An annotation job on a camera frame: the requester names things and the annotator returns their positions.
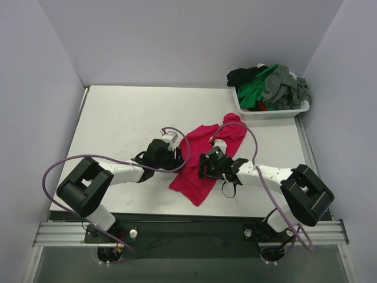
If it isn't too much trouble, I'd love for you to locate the red t-shirt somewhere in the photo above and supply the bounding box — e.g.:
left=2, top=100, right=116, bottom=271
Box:
left=169, top=124, right=246, bottom=206

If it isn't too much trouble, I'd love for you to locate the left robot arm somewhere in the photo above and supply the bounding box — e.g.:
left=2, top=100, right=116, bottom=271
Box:
left=57, top=134, right=184, bottom=243

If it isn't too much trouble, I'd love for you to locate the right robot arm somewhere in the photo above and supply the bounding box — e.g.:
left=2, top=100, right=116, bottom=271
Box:
left=199, top=146, right=335, bottom=241

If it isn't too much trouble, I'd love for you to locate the white plastic laundry basket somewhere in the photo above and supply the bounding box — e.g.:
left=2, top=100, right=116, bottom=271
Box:
left=231, top=70, right=311, bottom=120

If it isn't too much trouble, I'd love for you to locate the red garment in basket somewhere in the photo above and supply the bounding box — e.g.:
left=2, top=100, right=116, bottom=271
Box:
left=247, top=101, right=275, bottom=112

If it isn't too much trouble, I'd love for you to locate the green t-shirt in basket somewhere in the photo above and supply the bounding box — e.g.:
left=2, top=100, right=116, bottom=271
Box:
left=237, top=64, right=279, bottom=109

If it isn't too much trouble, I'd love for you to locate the black t-shirt in basket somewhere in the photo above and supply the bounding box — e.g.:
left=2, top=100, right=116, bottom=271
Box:
left=226, top=65, right=267, bottom=88

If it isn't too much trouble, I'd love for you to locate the grey t-shirt in basket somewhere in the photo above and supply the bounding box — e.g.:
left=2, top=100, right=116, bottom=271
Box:
left=262, top=65, right=313, bottom=110

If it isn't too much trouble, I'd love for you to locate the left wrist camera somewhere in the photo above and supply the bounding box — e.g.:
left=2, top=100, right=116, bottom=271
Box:
left=160, top=131, right=178, bottom=150

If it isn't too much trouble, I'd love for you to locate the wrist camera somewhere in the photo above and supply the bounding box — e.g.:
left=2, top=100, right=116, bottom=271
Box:
left=160, top=131, right=178, bottom=150
left=210, top=139, right=227, bottom=153

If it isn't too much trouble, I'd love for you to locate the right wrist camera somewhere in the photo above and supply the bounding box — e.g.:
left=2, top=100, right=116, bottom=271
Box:
left=210, top=139, right=227, bottom=153

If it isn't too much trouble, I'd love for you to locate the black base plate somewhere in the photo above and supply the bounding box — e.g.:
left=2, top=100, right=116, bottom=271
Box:
left=84, top=213, right=292, bottom=259

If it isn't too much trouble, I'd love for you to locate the aluminium frame rail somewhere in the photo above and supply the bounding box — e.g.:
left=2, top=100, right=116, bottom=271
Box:
left=33, top=221, right=349, bottom=246

